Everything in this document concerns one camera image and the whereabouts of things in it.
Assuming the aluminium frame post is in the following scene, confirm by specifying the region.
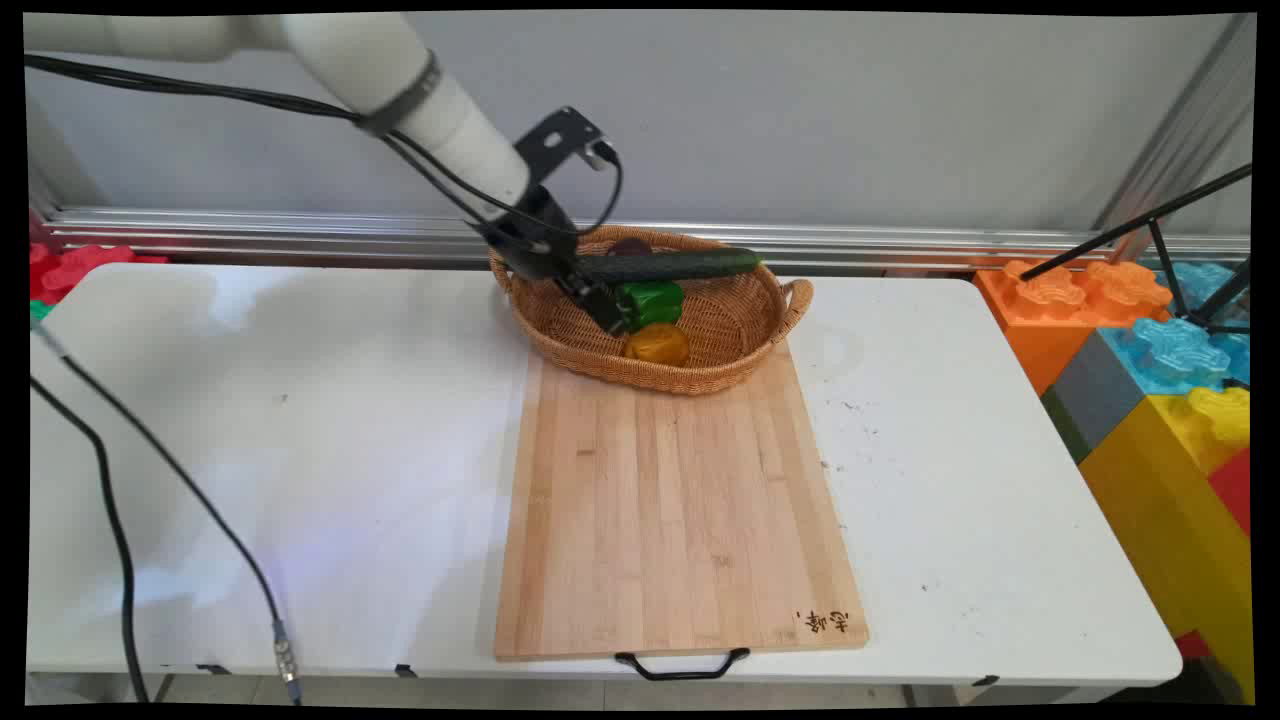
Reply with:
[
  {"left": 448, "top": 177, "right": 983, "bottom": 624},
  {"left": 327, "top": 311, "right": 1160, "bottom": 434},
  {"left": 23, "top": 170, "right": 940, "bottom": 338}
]
[{"left": 1092, "top": 14, "right": 1257, "bottom": 263}]

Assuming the green cucumber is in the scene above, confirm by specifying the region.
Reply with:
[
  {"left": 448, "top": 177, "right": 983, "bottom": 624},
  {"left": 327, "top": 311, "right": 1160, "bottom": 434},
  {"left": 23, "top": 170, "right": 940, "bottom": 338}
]
[{"left": 578, "top": 248, "right": 765, "bottom": 285}]

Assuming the yellow bell pepper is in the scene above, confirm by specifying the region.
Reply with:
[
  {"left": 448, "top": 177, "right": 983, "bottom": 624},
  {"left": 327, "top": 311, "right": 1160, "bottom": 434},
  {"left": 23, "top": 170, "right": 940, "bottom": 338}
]
[{"left": 624, "top": 322, "right": 693, "bottom": 369}]

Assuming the red giant building block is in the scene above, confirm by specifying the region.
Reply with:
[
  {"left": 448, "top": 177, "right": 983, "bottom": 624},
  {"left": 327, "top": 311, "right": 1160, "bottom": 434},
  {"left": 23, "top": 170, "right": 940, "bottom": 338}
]
[{"left": 1206, "top": 446, "right": 1253, "bottom": 541}]

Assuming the red foam block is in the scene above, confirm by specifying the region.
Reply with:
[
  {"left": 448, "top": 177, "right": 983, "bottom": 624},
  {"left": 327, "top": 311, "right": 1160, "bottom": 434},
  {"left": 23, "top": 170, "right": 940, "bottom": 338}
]
[{"left": 28, "top": 242, "right": 171, "bottom": 307}]

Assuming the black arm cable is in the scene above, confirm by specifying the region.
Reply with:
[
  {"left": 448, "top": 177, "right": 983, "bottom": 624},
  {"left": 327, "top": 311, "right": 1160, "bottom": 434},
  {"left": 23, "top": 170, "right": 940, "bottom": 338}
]
[{"left": 24, "top": 54, "right": 625, "bottom": 239}]

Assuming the black cutting board handle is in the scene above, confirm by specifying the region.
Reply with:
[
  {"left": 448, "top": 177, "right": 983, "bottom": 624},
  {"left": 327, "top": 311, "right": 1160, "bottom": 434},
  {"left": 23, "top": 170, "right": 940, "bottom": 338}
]
[{"left": 614, "top": 648, "right": 751, "bottom": 683}]

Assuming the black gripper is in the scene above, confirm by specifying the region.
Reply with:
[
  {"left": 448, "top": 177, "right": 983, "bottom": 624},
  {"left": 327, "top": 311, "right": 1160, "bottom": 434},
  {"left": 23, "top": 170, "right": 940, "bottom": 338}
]
[{"left": 479, "top": 186, "right": 637, "bottom": 335}]

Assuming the aluminium frame rail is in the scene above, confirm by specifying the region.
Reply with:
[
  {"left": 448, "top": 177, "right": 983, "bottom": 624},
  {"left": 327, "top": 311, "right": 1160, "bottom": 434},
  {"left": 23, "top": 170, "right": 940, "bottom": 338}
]
[{"left": 40, "top": 206, "right": 1251, "bottom": 273}]

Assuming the woven wicker basket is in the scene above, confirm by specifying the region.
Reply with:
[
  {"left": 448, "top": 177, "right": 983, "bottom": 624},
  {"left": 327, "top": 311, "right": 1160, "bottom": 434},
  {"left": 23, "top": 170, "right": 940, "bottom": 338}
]
[{"left": 488, "top": 226, "right": 815, "bottom": 397}]

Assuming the black tripod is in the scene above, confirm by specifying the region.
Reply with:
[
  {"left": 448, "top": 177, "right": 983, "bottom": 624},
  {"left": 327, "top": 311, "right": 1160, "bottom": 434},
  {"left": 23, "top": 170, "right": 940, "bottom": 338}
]
[{"left": 1020, "top": 164, "right": 1255, "bottom": 335}]

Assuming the bamboo cutting board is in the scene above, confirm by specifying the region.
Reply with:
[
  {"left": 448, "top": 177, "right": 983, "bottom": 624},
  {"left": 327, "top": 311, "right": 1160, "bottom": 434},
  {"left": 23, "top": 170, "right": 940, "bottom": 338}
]
[{"left": 494, "top": 340, "right": 869, "bottom": 663}]

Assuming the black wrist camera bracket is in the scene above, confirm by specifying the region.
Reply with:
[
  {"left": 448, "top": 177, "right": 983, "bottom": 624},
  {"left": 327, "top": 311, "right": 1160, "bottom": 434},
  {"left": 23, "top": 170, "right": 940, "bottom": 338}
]
[{"left": 514, "top": 106, "right": 619, "bottom": 185}]

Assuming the light blue giant building block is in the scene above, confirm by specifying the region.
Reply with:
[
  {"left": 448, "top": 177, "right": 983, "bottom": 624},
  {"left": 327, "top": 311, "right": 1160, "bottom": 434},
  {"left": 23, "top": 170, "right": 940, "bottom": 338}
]
[{"left": 1098, "top": 262, "right": 1253, "bottom": 397}]

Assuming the thick black cable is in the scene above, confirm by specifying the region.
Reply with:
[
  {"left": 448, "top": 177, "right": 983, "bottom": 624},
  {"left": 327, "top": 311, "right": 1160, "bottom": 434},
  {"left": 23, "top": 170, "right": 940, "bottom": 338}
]
[{"left": 28, "top": 374, "right": 151, "bottom": 705}]

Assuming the orange giant building block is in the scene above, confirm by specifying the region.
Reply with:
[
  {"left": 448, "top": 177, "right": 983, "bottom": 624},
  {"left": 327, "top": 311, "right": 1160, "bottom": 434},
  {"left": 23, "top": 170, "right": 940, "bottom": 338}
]
[{"left": 972, "top": 258, "right": 1175, "bottom": 397}]

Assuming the grey giant building block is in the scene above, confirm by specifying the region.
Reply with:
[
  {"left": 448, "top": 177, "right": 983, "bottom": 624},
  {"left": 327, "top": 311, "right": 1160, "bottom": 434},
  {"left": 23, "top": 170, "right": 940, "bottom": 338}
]
[{"left": 1040, "top": 330, "right": 1147, "bottom": 465}]

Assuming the black cable with metal connector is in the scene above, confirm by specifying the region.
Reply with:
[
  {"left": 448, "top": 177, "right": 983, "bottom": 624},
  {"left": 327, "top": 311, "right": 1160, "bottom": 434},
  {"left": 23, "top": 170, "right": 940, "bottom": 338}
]
[{"left": 28, "top": 322, "right": 305, "bottom": 707}]

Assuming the yellow giant building block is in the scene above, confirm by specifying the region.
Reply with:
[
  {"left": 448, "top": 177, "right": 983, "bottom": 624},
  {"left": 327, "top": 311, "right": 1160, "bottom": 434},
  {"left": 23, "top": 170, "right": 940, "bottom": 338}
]
[{"left": 1078, "top": 386, "right": 1255, "bottom": 705}]

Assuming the green bell pepper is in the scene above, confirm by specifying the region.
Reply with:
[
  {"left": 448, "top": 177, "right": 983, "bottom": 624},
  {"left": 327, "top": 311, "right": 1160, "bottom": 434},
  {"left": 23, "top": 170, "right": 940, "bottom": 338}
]
[{"left": 614, "top": 280, "right": 687, "bottom": 333}]

